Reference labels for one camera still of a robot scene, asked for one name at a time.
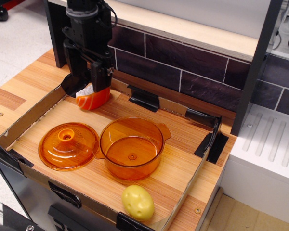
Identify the orange transparent pot lid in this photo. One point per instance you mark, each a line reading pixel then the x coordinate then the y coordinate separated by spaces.
pixel 68 146

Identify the dark grey vertical post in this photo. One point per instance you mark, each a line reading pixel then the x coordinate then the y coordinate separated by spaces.
pixel 263 48

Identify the cardboard fence with black tape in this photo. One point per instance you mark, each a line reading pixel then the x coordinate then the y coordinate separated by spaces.
pixel 182 186

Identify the white toy sink drainboard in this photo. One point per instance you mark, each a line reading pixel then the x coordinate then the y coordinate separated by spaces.
pixel 257 171

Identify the yellow toy potato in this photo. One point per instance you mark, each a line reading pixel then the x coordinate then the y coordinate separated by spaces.
pixel 138 203

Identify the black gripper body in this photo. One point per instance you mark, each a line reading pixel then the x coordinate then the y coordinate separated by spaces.
pixel 91 33

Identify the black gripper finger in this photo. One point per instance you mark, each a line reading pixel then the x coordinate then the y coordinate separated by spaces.
pixel 79 73
pixel 100 76

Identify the dark left cabinet post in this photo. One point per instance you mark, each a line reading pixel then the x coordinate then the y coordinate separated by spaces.
pixel 57 20

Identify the orange salmon sushi toy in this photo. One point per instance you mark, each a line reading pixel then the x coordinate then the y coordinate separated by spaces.
pixel 87 99

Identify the black caster wheel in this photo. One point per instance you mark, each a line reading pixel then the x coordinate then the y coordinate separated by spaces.
pixel 3 11

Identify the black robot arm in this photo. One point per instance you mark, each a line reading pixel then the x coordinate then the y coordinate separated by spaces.
pixel 90 7

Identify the black base plate with screw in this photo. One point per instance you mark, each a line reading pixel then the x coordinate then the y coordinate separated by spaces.
pixel 10 220

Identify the orange transparent plastic pot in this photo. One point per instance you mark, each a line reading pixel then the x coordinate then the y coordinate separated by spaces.
pixel 131 147

